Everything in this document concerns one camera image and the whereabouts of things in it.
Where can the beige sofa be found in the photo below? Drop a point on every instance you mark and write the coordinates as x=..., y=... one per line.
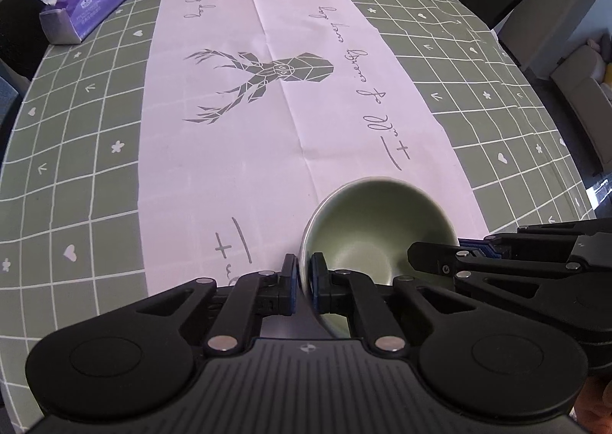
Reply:
x=583, y=75

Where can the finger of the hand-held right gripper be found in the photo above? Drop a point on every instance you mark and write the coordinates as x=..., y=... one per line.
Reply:
x=550, y=235
x=432, y=258

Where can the green checked tablecloth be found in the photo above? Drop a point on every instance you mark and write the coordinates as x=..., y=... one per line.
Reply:
x=71, y=152

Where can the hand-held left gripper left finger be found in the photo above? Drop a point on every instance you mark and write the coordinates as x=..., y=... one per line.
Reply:
x=289, y=277

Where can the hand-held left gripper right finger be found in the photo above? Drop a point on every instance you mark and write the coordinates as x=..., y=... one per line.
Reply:
x=316, y=281

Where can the green ceramic bowl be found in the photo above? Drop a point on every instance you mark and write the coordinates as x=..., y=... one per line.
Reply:
x=377, y=223

